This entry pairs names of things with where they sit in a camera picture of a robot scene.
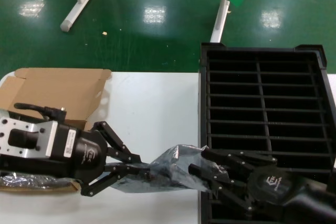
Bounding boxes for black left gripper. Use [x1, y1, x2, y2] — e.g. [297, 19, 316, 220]
[0, 120, 156, 198]

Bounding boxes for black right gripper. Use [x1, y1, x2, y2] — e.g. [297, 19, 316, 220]
[188, 146, 306, 209]

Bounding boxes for clear grey antistatic bag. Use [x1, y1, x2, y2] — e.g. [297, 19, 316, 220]
[110, 144, 230, 191]

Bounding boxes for black slotted plastic container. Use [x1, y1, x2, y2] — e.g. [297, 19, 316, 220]
[198, 42, 336, 224]

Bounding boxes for silver bagged graphics cards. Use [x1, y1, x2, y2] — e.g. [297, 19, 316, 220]
[0, 175, 72, 189]

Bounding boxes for open brown cardboard box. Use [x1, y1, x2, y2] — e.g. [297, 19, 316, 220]
[0, 68, 112, 195]

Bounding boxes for white metal table leg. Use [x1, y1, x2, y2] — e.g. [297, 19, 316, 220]
[209, 0, 233, 43]
[60, 0, 102, 33]

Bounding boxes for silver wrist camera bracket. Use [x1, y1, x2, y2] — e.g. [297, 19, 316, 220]
[0, 115, 59, 158]

